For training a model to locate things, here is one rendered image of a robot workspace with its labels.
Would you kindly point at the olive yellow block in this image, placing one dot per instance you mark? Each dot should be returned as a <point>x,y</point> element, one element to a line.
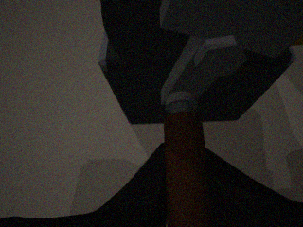
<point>298,41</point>

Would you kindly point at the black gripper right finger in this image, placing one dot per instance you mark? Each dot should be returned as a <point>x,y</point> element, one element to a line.
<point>239,201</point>

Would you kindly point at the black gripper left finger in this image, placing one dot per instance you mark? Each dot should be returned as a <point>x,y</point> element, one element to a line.
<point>141,203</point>

